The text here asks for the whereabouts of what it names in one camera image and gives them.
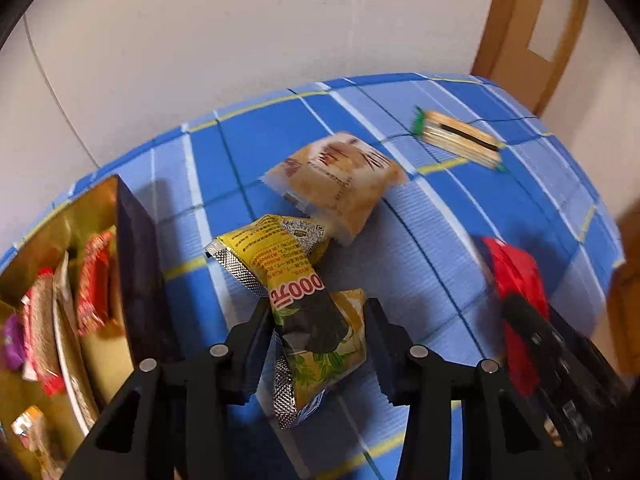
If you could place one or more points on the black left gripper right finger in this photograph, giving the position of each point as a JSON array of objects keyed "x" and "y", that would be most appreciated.
[{"x": 501, "y": 437}]

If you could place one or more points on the long brown white snack bar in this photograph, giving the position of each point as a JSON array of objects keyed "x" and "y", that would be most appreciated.
[{"x": 74, "y": 372}]

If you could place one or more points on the green-edged cracker packet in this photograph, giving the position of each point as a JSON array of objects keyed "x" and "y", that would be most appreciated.
[{"x": 458, "y": 138}]

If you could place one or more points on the small red candy packet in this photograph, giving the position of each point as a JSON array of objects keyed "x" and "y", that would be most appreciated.
[{"x": 92, "y": 289}]

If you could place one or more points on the red snack packet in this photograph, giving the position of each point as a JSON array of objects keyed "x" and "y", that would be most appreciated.
[{"x": 516, "y": 277}]

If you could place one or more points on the wooden door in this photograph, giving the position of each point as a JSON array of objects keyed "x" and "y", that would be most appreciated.
[{"x": 526, "y": 46}]

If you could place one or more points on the blue plaid tablecloth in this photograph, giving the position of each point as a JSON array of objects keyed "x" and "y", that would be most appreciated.
[{"x": 416, "y": 252}]

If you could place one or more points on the gold tin tray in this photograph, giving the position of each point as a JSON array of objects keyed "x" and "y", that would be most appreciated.
[{"x": 139, "y": 326}]

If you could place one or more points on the purple snack packet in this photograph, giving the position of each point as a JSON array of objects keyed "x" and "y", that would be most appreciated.
[{"x": 13, "y": 342}]

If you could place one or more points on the yellow green snack pouch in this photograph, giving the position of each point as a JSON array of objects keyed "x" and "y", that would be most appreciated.
[{"x": 320, "y": 334}]

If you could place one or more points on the sesame bar red ends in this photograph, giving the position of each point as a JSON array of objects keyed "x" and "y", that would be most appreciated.
[{"x": 40, "y": 345}]

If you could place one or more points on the beige pastry packet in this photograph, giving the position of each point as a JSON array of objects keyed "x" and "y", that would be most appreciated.
[{"x": 337, "y": 180}]

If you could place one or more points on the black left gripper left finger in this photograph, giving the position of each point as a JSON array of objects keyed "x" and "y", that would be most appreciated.
[{"x": 171, "y": 420}]

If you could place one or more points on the orange peanut snack bag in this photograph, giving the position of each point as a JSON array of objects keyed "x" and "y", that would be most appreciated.
[{"x": 32, "y": 430}]

